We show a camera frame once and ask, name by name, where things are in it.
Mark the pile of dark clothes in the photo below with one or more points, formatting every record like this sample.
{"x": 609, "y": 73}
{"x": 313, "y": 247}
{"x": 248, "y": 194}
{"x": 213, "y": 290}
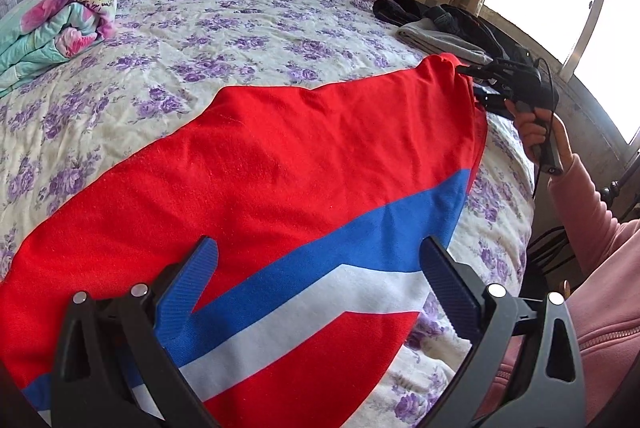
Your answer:
{"x": 450, "y": 15}

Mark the folded teal floral quilt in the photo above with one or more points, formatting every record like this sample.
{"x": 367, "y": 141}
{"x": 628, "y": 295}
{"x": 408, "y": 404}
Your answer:
{"x": 55, "y": 22}

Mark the person's right hand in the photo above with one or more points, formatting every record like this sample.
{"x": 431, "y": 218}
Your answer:
{"x": 530, "y": 132}

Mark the grey folded cloth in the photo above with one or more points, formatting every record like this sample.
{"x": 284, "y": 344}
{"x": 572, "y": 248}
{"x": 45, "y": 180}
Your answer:
{"x": 440, "y": 38}

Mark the red pants with blue white stripes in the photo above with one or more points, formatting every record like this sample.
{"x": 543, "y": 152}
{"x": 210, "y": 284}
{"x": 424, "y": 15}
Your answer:
{"x": 275, "y": 167}

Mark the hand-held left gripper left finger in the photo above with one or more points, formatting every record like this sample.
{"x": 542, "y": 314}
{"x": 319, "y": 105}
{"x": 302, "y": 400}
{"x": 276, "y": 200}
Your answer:
{"x": 200, "y": 268}

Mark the purple floral bed sheet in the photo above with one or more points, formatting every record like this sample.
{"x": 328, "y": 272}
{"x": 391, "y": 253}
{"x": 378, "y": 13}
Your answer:
{"x": 225, "y": 22}

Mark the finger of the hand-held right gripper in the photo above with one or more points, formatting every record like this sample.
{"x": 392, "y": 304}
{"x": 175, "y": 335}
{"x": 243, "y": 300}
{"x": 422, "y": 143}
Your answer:
{"x": 492, "y": 102}
{"x": 480, "y": 71}

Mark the person's right forearm pink sleeve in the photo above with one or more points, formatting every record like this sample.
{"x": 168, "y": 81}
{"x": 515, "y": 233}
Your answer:
{"x": 585, "y": 208}

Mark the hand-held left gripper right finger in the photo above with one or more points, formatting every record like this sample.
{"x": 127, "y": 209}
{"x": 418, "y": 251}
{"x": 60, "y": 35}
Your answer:
{"x": 445, "y": 278}

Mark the black metal stand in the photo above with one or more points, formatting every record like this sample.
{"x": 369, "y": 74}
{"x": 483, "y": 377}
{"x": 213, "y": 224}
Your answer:
{"x": 617, "y": 188}

